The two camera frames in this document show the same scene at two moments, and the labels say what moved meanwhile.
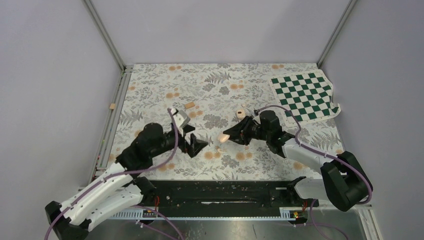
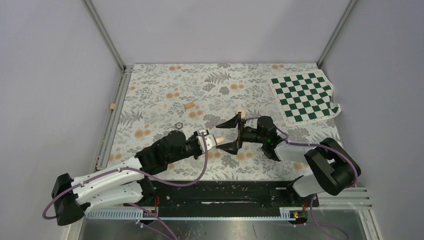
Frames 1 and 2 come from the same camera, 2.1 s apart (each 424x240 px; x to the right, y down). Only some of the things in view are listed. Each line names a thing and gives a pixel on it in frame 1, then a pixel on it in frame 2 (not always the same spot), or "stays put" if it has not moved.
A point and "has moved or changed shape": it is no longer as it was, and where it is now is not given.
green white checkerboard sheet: (308, 95) stays put
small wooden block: (189, 105) stays put
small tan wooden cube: (240, 113) stays put
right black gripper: (239, 132) -> (234, 146)
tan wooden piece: (224, 138) has moved or changed shape
